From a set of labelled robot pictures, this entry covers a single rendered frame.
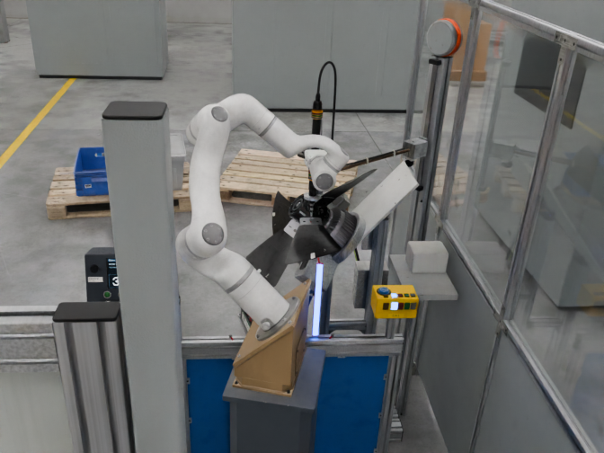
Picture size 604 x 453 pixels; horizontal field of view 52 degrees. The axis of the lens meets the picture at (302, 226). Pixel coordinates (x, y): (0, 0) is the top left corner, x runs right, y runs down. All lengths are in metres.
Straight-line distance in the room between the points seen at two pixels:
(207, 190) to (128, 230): 1.43
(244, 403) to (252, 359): 0.15
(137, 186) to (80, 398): 0.26
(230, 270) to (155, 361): 1.34
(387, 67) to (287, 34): 1.35
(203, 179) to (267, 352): 0.59
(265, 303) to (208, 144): 0.54
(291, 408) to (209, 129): 0.93
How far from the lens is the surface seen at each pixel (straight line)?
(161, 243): 0.56
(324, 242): 2.46
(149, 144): 0.52
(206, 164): 2.01
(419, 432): 3.40
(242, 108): 2.14
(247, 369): 2.08
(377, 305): 2.36
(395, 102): 8.39
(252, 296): 1.97
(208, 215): 1.92
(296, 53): 8.00
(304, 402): 2.09
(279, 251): 2.68
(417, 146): 2.89
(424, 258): 2.92
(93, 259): 2.28
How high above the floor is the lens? 2.35
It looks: 27 degrees down
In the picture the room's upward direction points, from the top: 3 degrees clockwise
